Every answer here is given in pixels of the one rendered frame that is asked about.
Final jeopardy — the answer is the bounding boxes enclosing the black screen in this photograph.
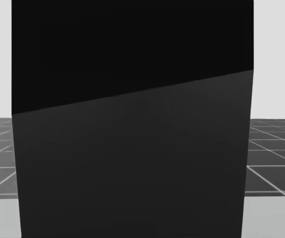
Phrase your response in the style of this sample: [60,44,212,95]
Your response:
[11,0,255,238]

